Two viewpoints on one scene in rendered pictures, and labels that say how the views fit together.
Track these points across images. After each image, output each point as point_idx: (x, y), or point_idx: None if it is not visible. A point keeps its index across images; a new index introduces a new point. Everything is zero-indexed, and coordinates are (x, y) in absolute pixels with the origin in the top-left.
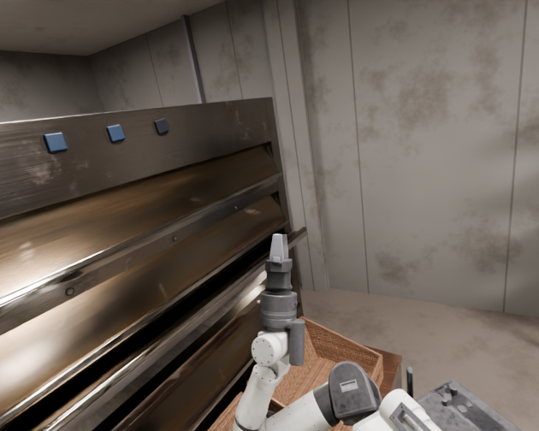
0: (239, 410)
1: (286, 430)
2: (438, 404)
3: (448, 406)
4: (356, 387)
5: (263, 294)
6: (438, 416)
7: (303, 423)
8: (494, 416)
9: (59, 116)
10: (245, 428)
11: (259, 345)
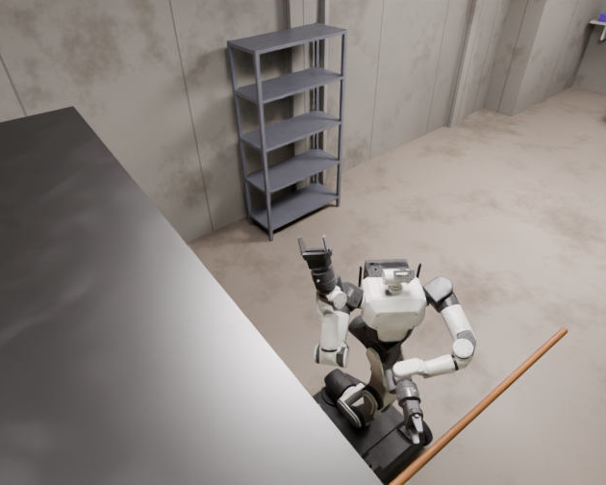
0: (331, 344)
1: (342, 335)
2: (375, 271)
3: (377, 268)
4: (353, 290)
5: (324, 273)
6: (380, 274)
7: (345, 325)
8: (387, 261)
9: (177, 233)
10: (336, 349)
11: (338, 298)
